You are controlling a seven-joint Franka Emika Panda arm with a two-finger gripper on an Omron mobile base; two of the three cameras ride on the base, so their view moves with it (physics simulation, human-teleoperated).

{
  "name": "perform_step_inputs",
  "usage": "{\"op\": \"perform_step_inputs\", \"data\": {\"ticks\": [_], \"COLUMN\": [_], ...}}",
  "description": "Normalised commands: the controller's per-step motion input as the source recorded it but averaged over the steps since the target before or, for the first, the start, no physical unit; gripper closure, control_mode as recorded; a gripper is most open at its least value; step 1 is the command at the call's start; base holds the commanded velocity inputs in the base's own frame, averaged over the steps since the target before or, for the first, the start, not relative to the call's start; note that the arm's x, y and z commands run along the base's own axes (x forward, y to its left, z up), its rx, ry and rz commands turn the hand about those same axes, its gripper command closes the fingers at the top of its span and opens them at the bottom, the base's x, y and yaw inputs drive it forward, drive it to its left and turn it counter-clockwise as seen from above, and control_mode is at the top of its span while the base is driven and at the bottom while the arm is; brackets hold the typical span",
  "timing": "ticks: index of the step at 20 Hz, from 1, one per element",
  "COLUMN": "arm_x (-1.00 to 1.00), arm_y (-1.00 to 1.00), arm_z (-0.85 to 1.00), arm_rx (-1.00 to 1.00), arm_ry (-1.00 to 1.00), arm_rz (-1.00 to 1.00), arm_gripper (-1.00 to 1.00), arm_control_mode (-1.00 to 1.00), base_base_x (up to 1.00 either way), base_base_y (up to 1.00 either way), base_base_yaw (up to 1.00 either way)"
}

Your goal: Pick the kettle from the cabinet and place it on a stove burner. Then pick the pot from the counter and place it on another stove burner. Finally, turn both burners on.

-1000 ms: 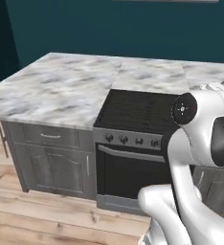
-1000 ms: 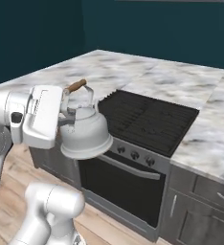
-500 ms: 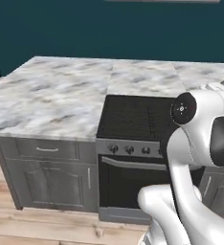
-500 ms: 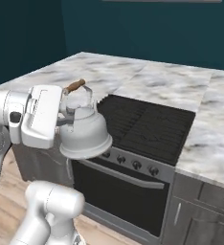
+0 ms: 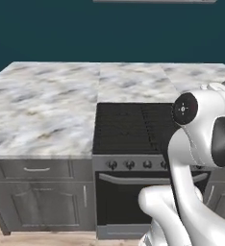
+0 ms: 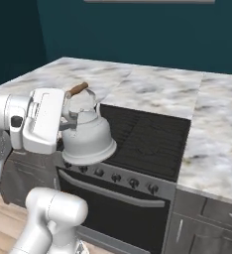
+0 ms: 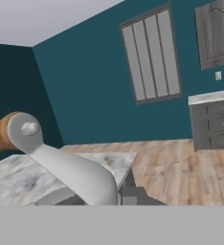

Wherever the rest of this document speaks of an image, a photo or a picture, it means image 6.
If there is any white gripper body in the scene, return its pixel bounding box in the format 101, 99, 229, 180
21, 87, 67, 155

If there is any grey cabinet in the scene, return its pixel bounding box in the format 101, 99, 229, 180
0, 150, 60, 208

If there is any black and grey stove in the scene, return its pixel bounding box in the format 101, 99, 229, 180
55, 103, 192, 254

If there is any grey cabinet door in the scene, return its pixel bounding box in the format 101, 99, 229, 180
163, 212, 202, 254
189, 227, 232, 254

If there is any black oven door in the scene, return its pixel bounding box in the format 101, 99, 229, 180
56, 168, 173, 254

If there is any grey drawer front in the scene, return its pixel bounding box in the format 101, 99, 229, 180
200, 197, 232, 231
173, 189, 207, 216

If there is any white kettle with wooden handle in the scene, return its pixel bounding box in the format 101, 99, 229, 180
60, 81, 118, 167

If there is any grey oven door handle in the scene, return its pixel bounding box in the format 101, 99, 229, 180
57, 169, 167, 209

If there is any silver cabinet door handle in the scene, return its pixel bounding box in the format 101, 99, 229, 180
175, 218, 184, 244

